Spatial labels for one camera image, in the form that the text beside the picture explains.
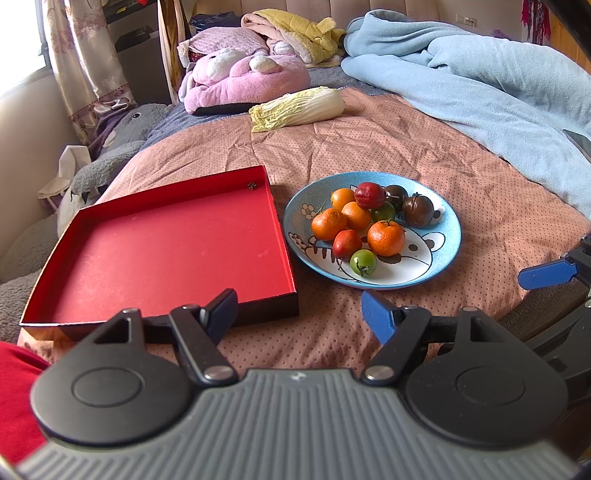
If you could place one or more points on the green tomato back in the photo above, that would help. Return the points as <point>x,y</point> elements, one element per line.
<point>386,212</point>

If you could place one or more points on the red sleeve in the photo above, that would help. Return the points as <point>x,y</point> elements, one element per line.
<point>20,433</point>

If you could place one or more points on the pink plush rabbit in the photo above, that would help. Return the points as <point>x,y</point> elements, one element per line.
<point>235,65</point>

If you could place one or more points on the mandarin with leafy stem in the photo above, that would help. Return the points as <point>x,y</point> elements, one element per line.
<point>326,225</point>

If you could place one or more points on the green tomato front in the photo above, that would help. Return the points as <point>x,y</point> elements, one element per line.
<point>363,263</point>

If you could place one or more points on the grey plush toy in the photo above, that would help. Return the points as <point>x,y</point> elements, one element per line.
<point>119,136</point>

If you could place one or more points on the light blue blanket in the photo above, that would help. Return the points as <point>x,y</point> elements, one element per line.
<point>519,100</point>

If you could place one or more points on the round orange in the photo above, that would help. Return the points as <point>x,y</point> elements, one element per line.
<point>357,218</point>

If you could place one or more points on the dark tomato small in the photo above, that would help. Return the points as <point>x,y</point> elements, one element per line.
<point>396,196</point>

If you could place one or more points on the dark red plum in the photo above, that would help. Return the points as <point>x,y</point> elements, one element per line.
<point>369,195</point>

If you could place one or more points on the floral curtain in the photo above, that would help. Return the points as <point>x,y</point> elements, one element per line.
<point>85,63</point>

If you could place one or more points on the green tomato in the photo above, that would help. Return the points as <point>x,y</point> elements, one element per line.
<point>363,263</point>
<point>386,212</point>

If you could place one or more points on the large orange with stem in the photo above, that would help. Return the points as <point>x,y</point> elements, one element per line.
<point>386,238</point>

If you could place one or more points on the dark tomato large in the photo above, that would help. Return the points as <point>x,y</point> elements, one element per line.
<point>418,210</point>

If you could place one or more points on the yellow blanket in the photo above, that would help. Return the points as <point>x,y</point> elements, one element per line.
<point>318,44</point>

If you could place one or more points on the white tote bag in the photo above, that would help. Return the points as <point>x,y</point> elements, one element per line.
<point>72,159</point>

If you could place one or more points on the napa cabbage plush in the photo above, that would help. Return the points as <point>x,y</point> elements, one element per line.
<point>305,107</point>

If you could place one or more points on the red shallow box tray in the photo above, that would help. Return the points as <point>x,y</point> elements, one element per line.
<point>169,246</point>

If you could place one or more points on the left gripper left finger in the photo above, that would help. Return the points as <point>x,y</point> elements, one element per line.
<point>134,376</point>

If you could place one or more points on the small red apple fruit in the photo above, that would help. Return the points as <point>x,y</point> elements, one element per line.
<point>346,243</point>

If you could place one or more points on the small orange kumquat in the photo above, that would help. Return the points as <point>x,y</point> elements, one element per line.
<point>341,197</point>

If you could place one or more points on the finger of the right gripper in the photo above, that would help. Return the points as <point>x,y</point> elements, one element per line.
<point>565,346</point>
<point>573,264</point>

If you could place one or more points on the blue cartoon plate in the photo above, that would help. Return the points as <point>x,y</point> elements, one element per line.
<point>428,251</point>

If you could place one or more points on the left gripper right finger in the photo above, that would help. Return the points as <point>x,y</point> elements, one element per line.
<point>464,377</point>

